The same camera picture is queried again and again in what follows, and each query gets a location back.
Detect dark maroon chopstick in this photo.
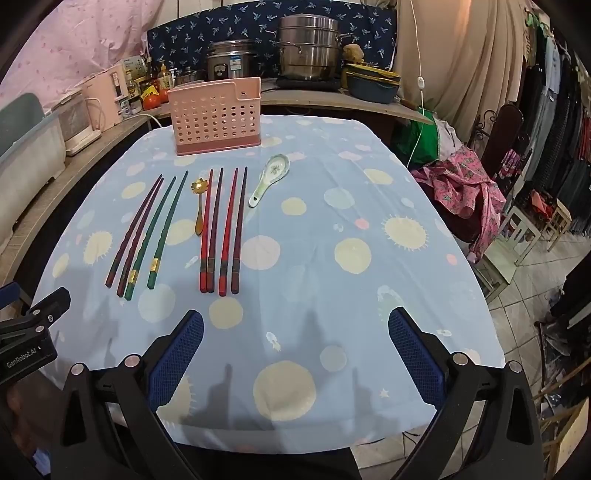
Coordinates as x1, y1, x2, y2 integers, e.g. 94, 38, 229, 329
116, 178, 165, 297

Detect dark wooden chair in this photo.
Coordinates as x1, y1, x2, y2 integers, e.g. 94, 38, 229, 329
466, 104, 532, 185

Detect white stool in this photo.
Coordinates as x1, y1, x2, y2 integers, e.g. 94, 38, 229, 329
473, 205, 541, 303

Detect navy printed cloth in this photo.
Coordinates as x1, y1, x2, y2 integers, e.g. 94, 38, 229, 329
147, 4, 398, 79

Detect stainless steel steamer pot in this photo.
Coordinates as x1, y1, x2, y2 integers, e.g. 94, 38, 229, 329
276, 15, 356, 81

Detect beige curtain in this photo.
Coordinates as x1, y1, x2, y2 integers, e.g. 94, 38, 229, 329
394, 0, 527, 123

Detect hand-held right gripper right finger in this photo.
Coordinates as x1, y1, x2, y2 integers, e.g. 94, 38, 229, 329
388, 307, 546, 480

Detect chopsticks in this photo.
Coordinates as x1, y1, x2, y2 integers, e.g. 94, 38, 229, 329
105, 174, 164, 289

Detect gold flower-shaped spoon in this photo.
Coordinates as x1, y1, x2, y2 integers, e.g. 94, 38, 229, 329
191, 178, 207, 237

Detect yellow bowl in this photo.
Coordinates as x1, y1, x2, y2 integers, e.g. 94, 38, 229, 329
346, 71, 400, 86
346, 64, 402, 77

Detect small wooden stool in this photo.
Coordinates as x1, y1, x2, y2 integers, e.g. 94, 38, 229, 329
538, 198, 573, 252

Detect green cloth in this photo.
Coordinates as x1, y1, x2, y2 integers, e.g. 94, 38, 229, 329
397, 108, 444, 167

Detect pink printed sheet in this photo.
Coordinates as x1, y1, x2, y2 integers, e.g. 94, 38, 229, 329
0, 0, 222, 112

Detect light blue dotted tablecloth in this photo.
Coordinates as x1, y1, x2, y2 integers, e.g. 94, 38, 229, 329
30, 113, 506, 450

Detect white carton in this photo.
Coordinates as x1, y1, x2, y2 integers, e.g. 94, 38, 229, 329
121, 55, 147, 77

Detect black induction cooktop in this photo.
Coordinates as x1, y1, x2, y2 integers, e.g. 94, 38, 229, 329
276, 76, 343, 93

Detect pink perforated utensil basket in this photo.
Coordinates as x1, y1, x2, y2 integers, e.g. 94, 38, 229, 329
167, 77, 262, 157

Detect translucent storage box blue lid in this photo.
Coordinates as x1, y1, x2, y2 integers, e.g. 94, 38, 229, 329
0, 93, 66, 204

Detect white power cord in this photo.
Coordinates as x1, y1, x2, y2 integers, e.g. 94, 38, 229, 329
139, 113, 168, 133

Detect row of hanging clothes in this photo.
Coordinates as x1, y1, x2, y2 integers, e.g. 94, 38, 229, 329
508, 9, 591, 236

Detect blue bowl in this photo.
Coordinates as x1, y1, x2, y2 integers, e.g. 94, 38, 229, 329
346, 76, 399, 104

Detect white cable with switch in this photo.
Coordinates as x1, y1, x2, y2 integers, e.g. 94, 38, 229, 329
407, 0, 428, 167

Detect white floral ceramic spoon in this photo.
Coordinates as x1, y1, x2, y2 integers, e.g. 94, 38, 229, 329
248, 154, 291, 208

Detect wooden counter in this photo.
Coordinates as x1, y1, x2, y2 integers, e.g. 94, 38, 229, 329
0, 111, 158, 278

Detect stainless steel rice cooker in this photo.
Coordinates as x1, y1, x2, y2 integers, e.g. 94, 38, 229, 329
205, 40, 259, 84

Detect grey board side table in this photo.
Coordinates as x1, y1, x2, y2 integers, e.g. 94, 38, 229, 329
139, 85, 435, 125

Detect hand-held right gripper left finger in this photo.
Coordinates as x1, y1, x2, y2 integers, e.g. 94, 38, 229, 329
51, 309, 206, 480

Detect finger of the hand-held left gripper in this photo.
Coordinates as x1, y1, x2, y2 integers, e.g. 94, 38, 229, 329
0, 287, 72, 335

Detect pink floral cloth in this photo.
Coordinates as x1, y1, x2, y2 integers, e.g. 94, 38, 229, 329
411, 143, 509, 264

